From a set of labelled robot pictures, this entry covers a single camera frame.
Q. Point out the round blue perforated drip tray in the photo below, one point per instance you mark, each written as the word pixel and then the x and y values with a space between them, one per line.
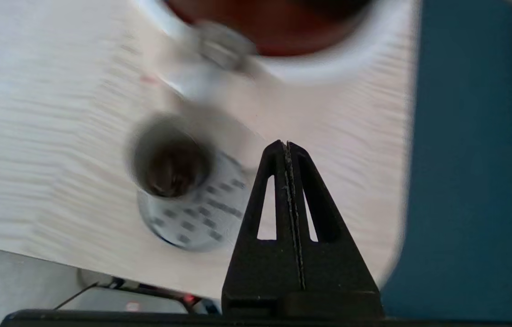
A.
pixel 201 222

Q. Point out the grey plastic cup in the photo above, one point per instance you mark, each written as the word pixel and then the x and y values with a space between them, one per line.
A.
pixel 169 163

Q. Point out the metal dispenser tap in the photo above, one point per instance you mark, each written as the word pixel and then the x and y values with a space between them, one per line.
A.
pixel 222 45

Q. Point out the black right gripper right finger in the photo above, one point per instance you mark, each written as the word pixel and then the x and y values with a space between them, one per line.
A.
pixel 333 272

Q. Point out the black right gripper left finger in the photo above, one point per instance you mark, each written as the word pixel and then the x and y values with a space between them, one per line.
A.
pixel 260 272

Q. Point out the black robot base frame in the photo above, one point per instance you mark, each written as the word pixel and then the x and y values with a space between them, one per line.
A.
pixel 165 293

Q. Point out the large dark tea dispenser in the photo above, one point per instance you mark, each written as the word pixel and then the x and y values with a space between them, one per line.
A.
pixel 328 59

